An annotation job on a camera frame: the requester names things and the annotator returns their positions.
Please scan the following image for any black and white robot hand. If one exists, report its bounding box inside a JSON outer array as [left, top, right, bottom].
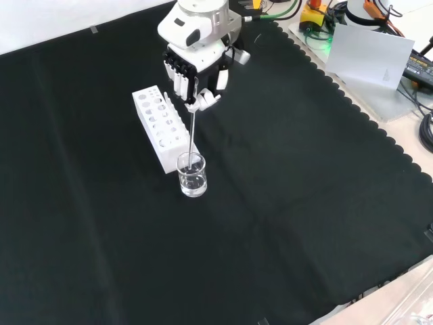
[[161, 35, 252, 113]]

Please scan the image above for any clear glass rod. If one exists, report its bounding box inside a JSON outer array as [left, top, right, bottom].
[[187, 77, 199, 172]]

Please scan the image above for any white test tube rack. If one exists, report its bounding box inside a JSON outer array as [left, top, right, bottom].
[[131, 84, 200, 175]]

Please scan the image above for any small clear glass beaker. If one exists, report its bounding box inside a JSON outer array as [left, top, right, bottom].
[[175, 152, 208, 199]]

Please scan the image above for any yellow stop button box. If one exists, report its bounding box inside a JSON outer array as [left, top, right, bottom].
[[301, 0, 328, 33]]

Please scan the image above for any black bench cloth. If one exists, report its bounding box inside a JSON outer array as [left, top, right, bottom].
[[0, 0, 433, 325]]

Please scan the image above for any pale grey board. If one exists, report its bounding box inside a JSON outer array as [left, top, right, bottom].
[[325, 22, 416, 91]]

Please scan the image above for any black power adapter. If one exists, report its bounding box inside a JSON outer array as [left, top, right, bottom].
[[401, 49, 433, 89]]

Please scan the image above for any clear plastic box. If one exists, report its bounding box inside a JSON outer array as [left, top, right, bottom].
[[380, 267, 433, 325]]

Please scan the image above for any green cable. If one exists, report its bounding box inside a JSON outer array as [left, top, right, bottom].
[[241, 0, 334, 52]]

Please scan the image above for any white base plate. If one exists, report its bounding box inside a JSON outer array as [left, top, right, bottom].
[[287, 19, 422, 122]]

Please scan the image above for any orange cable bundle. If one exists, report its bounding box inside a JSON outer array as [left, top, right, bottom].
[[359, 0, 407, 37]]

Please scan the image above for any black coiled cable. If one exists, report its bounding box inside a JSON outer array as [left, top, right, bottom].
[[418, 111, 433, 153]]

